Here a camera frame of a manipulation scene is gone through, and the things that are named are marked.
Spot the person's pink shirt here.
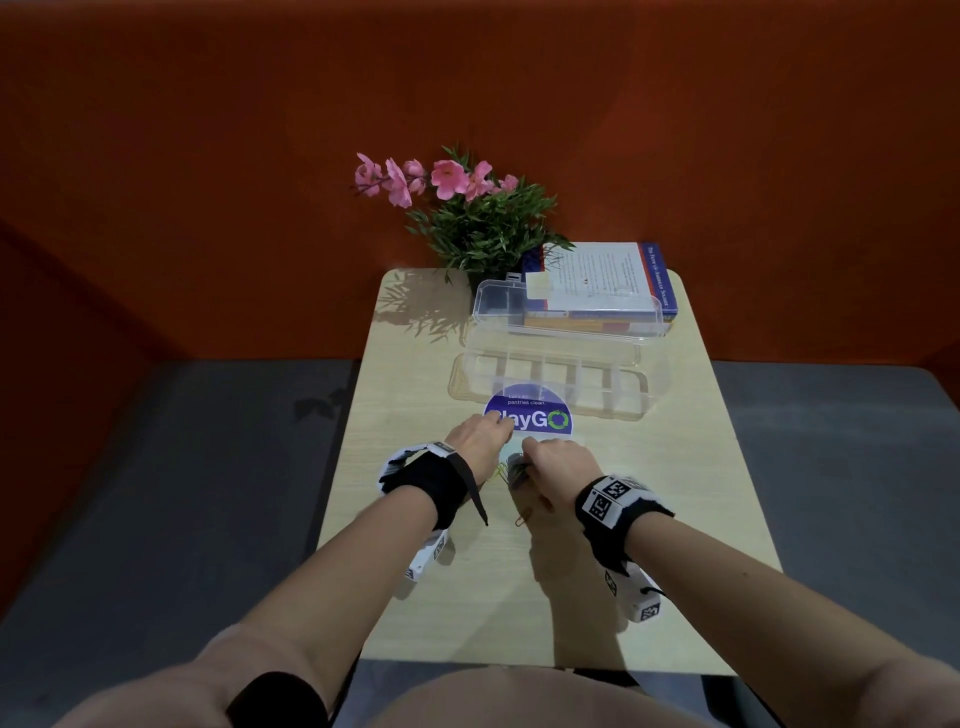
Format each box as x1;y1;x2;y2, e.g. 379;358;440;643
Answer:
56;622;721;728

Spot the black wrist camera strap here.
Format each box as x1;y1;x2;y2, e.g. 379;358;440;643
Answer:
574;474;676;624
377;441;490;584

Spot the person's right hand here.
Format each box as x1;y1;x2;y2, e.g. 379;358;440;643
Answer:
521;437;606;516

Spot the white book with blue spine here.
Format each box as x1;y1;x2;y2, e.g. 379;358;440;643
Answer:
540;240;680;324

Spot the black right wrist camera strap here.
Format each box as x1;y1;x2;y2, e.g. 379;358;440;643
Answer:
574;474;676;624

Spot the person's right forearm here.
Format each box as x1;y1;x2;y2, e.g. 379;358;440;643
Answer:
624;511;960;728

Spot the black chair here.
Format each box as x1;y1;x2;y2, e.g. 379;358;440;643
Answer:
570;667;781;728

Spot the clear plastic organizer box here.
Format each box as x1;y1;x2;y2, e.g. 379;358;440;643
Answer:
447;279;673;422

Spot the round purple sticker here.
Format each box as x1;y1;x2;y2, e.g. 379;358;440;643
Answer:
483;382;575;438

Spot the person's left forearm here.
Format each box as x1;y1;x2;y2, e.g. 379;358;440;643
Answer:
198;486;441;702

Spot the person's left hand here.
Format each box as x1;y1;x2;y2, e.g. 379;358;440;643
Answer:
446;411;516;489

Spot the potted plant with pink flowers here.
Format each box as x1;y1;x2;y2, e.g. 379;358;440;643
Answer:
352;145;577;294

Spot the orange book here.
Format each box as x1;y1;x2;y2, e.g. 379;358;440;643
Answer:
523;314;640;336

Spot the black left wrist camera strap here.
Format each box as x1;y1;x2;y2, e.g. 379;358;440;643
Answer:
377;441;490;584

